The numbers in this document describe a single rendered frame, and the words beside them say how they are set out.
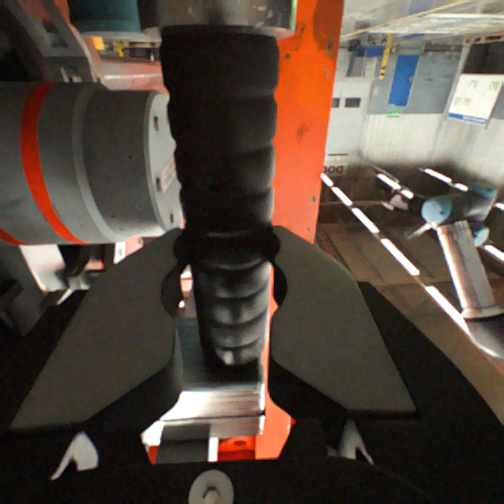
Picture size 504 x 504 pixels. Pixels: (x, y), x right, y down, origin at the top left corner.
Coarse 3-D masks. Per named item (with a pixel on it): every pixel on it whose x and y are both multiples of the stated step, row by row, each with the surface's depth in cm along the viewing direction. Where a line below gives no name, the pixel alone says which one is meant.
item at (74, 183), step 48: (0, 96) 21; (48, 96) 21; (96, 96) 22; (144, 96) 22; (0, 144) 20; (48, 144) 20; (96, 144) 21; (144, 144) 21; (0, 192) 21; (48, 192) 21; (96, 192) 22; (144, 192) 22; (0, 240) 24; (48, 240) 25; (96, 240) 25
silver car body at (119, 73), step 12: (108, 60) 70; (120, 60) 78; (132, 60) 88; (144, 60) 119; (108, 72) 69; (120, 72) 76; (132, 72) 85; (144, 72) 97; (156, 72) 113; (108, 84) 70; (120, 84) 77; (132, 84) 86; (144, 84) 98; (156, 84) 113; (168, 96) 131
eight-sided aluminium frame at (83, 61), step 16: (16, 0) 34; (32, 0) 36; (48, 0) 34; (64, 0) 36; (16, 16) 35; (32, 16) 36; (48, 16) 39; (64, 16) 36; (32, 32) 37; (48, 32) 39; (64, 32) 37; (48, 48) 39; (64, 48) 40; (80, 48) 40; (48, 64) 41; (64, 64) 41; (80, 64) 41; (96, 64) 43; (64, 80) 42; (96, 80) 43; (80, 256) 48; (96, 256) 51; (112, 256) 48
